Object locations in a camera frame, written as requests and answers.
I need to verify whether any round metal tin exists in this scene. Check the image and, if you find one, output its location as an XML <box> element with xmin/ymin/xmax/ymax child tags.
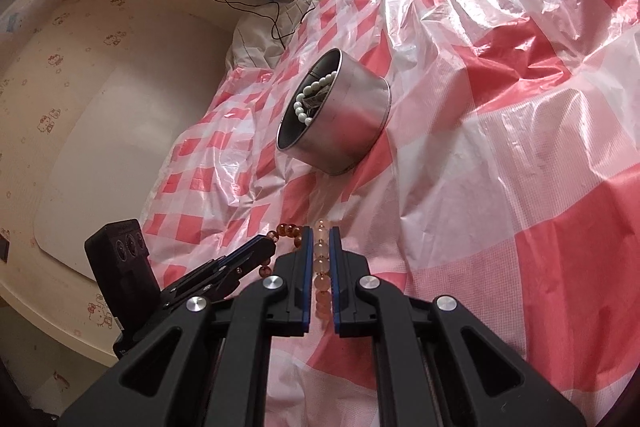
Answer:
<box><xmin>276</xmin><ymin>48</ymin><xmax>392</xmax><ymax>175</ymax></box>

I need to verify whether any black cable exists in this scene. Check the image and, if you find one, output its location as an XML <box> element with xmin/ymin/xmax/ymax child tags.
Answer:
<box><xmin>210</xmin><ymin>0</ymin><xmax>316</xmax><ymax>52</ymax></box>

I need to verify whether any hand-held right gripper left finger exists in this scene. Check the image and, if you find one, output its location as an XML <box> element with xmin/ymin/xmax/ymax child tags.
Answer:
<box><xmin>59</xmin><ymin>227</ymin><xmax>314</xmax><ymax>427</ymax></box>

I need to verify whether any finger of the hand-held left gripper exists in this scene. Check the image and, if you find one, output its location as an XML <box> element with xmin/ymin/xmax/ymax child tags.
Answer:
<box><xmin>219</xmin><ymin>235</ymin><xmax>277</xmax><ymax>271</ymax></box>
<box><xmin>159</xmin><ymin>253</ymin><xmax>274</xmax><ymax>309</ymax></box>

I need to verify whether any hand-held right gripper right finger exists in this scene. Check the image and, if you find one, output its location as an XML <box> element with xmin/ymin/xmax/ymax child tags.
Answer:
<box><xmin>330</xmin><ymin>227</ymin><xmax>583</xmax><ymax>427</ymax></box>

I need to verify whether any white bead bracelet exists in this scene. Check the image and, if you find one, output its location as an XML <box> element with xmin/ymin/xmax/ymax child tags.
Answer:
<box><xmin>293</xmin><ymin>71</ymin><xmax>338</xmax><ymax>124</ymax></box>

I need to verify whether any amber bead bracelet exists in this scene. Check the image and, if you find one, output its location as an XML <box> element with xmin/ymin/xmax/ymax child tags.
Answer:
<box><xmin>257</xmin><ymin>221</ymin><xmax>303</xmax><ymax>280</ymax></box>

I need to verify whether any red white checked plastic sheet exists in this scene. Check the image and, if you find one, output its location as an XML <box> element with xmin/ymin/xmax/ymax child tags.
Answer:
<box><xmin>140</xmin><ymin>0</ymin><xmax>640</xmax><ymax>427</ymax></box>

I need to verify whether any pale pink bead bracelet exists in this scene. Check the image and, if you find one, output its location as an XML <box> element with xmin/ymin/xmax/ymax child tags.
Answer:
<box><xmin>310</xmin><ymin>218</ymin><xmax>335</xmax><ymax>320</ymax></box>

